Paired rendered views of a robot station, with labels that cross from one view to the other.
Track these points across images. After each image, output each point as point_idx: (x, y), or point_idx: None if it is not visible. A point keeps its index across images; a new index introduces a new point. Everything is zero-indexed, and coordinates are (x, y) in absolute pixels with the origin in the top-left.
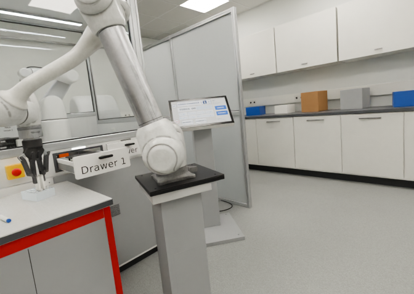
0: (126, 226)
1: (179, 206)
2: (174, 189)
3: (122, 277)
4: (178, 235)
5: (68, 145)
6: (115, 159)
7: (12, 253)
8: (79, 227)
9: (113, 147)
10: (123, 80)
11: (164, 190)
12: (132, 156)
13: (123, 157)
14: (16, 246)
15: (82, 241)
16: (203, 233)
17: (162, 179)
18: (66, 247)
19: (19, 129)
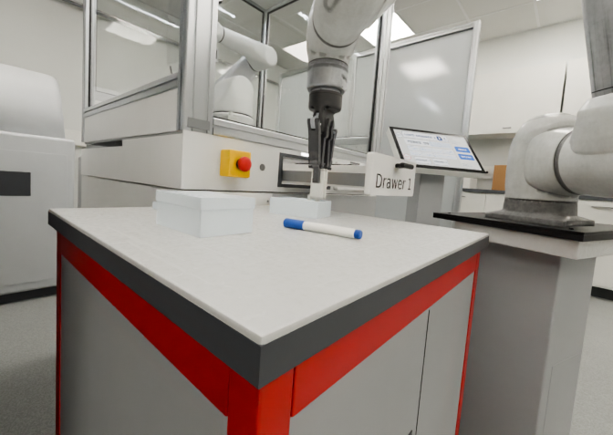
0: None
1: (576, 273)
2: (603, 236)
3: None
4: (564, 329)
5: (299, 146)
6: (404, 178)
7: (420, 314)
8: (462, 279)
9: None
10: None
11: (596, 234)
12: (357, 191)
13: (410, 178)
14: (425, 297)
15: (458, 312)
16: (584, 332)
17: (556, 217)
18: (449, 320)
19: (324, 62)
